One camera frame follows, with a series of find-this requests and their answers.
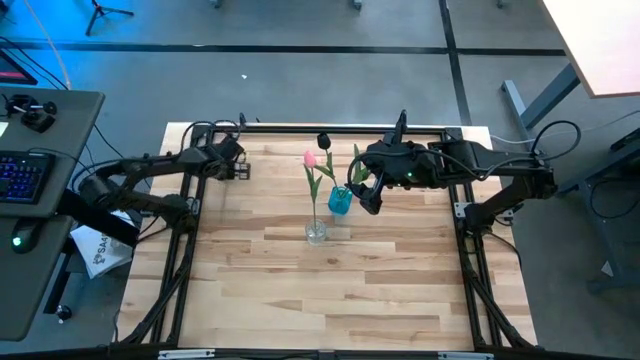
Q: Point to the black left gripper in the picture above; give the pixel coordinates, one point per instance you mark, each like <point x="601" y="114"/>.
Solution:
<point x="225" y="155"/>

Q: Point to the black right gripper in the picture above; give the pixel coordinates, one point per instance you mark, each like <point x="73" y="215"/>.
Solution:
<point x="405" y="162"/>

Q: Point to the pink artificial tulip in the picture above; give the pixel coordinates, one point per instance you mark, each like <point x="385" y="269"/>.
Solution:
<point x="310" y="159"/>

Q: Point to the black artificial tulip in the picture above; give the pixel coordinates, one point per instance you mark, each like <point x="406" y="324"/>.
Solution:
<point x="324" y="141"/>

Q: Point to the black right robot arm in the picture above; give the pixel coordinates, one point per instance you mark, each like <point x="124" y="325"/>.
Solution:
<point x="500" y="170"/>

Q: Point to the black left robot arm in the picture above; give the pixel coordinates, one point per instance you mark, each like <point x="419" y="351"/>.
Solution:
<point x="145" y="185"/>

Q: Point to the blue glass vase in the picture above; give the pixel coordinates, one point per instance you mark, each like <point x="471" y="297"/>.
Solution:
<point x="340" y="202"/>

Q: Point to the clear glass vase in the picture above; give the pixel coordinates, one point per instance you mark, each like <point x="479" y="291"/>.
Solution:
<point x="316" y="234"/>

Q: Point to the white printed paper sheet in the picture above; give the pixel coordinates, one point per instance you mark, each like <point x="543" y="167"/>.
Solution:
<point x="102" y="250"/>

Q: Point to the grey table leg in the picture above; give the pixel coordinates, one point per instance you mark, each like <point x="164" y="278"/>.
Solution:
<point x="547" y="97"/>

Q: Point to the black clamp device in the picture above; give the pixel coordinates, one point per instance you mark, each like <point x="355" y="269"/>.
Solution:
<point x="36" y="119"/>

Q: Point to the black tripod stand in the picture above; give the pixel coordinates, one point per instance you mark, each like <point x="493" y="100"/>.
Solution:
<point x="102" y="10"/>

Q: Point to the backlit black keyboard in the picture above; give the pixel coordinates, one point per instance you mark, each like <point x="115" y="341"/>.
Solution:
<point x="22" y="176"/>

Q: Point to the black computer mouse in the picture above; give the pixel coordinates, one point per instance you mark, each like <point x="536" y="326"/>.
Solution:
<point x="25" y="237"/>

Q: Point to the black round knob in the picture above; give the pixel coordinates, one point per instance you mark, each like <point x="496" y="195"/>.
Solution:
<point x="64" y="313"/>

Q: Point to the dark grey desk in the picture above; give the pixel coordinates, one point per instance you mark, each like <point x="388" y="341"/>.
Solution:
<point x="30" y="280"/>

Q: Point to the dark metal cart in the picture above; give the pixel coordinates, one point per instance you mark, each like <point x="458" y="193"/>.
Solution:
<point x="615" y="210"/>

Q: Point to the white-topped table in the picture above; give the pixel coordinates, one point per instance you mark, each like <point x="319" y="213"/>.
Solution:
<point x="595" y="45"/>

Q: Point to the black aluminium table frame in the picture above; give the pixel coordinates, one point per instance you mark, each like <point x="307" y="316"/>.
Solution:
<point x="465" y="280"/>

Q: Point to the silver metal bracket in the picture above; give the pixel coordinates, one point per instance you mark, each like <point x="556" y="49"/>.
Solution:
<point x="465" y="356"/>
<point x="186" y="354"/>

